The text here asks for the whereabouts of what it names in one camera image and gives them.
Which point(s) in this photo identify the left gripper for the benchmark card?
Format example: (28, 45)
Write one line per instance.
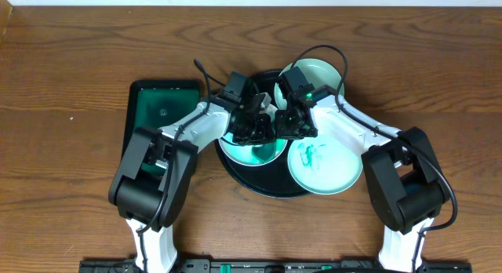
(252, 131)

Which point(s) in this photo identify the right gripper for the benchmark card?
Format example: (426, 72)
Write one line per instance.
(281, 131)

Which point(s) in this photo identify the white plate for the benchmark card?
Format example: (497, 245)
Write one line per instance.
(250, 155)

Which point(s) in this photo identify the green sponge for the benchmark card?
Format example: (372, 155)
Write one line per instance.
(265, 152)

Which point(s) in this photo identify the mint plate front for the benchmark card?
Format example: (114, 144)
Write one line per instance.
(323, 165)

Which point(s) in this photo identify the mint plate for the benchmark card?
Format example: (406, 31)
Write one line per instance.
(323, 165)
(317, 72)

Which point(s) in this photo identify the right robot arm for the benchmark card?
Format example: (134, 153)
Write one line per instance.
(407, 188)

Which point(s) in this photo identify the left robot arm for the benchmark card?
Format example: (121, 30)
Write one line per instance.
(150, 185)

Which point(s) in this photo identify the black round tray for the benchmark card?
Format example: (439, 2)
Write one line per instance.
(274, 178)

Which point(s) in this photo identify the black rectangular water tray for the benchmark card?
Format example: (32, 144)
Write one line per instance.
(155, 103)

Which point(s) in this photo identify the mint plate rear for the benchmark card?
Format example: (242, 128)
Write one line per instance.
(317, 72)

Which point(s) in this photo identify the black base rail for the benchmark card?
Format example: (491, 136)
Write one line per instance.
(233, 266)

